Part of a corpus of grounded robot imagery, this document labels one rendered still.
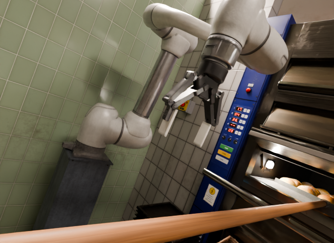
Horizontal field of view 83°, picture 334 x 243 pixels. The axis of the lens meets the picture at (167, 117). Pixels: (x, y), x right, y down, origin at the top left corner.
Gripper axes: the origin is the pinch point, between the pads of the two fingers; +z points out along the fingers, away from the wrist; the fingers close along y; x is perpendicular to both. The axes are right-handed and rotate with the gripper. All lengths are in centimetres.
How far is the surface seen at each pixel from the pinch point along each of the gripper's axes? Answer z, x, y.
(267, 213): 8.4, 19.7, -17.8
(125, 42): -35, -106, -14
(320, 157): -12, 16, -59
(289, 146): -11, 4, -59
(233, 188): 12.9, 0.8, -36.2
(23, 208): 94, -96, 9
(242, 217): 8.4, 19.9, -4.5
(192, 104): -14, -71, -68
